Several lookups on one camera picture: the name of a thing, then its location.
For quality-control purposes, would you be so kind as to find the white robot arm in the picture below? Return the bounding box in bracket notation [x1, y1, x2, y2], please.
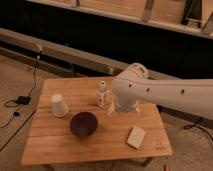
[111, 63, 213, 120]

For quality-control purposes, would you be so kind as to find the white patterned ceramic bottle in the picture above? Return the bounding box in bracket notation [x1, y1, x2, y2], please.
[97, 81, 108, 108]

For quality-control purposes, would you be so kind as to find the long wooden beam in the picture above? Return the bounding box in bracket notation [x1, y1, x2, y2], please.
[0, 27, 181, 81]

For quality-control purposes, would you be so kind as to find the dark brown bowl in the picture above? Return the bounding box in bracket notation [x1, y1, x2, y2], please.
[70, 112, 98, 138]

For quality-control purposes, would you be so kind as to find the wooden table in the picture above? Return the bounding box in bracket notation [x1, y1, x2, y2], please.
[22, 77, 172, 165]

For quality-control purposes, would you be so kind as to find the white upside-down paper cup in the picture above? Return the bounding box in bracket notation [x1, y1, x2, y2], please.
[51, 94, 69, 117]

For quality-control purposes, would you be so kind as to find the pale rectangular sponge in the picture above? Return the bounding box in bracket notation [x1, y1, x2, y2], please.
[127, 126, 146, 149]

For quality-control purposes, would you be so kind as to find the small black power adapter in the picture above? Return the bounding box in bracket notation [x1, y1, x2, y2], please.
[16, 96, 31, 105]

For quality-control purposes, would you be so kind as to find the black cable on floor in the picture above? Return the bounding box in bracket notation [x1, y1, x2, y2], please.
[0, 53, 42, 153]

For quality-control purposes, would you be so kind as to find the black cable at right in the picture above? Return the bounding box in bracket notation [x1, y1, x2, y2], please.
[182, 117, 213, 141]

